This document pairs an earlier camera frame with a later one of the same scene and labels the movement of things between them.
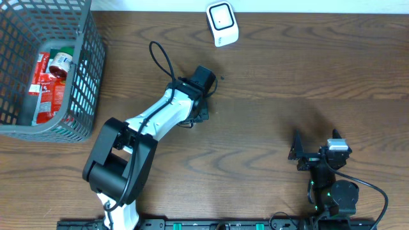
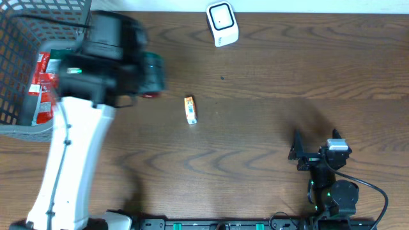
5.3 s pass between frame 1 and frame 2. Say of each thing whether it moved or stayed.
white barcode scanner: stayed
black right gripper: stayed
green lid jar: moved
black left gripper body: moved
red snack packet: stayed
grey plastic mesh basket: stayed
